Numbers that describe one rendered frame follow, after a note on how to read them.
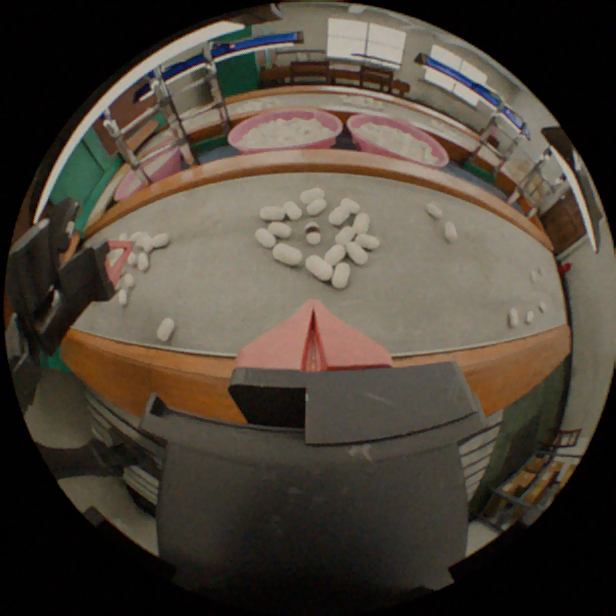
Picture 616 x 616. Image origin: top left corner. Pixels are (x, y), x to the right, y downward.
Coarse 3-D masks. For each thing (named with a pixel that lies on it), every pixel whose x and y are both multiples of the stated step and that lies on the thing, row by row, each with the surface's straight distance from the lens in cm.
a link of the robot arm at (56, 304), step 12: (48, 300) 24; (60, 300) 24; (36, 312) 24; (48, 312) 24; (60, 312) 24; (36, 324) 24; (48, 324) 24; (60, 324) 24; (36, 336) 26; (48, 336) 24; (60, 336) 25; (48, 348) 24
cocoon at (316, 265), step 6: (312, 258) 24; (318, 258) 24; (306, 264) 25; (312, 264) 24; (318, 264) 24; (324, 264) 24; (312, 270) 24; (318, 270) 24; (324, 270) 24; (330, 270) 24; (318, 276) 24; (324, 276) 24; (330, 276) 24
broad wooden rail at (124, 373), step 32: (64, 352) 77; (96, 352) 46; (128, 352) 36; (160, 352) 31; (192, 352) 29; (448, 352) 30; (480, 352) 34; (512, 352) 40; (544, 352) 58; (96, 384) 48; (128, 384) 35; (160, 384) 29; (192, 384) 26; (224, 384) 23; (480, 384) 32; (512, 384) 41; (224, 416) 24
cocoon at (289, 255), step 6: (276, 246) 25; (282, 246) 25; (288, 246) 25; (276, 252) 25; (282, 252) 25; (288, 252) 25; (294, 252) 25; (300, 252) 25; (276, 258) 26; (282, 258) 25; (288, 258) 25; (294, 258) 24; (300, 258) 25; (288, 264) 25; (294, 264) 25
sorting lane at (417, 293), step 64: (192, 192) 44; (256, 192) 36; (384, 192) 37; (192, 256) 33; (256, 256) 28; (320, 256) 27; (384, 256) 29; (448, 256) 35; (512, 256) 55; (128, 320) 39; (192, 320) 29; (256, 320) 25; (384, 320) 25; (448, 320) 31
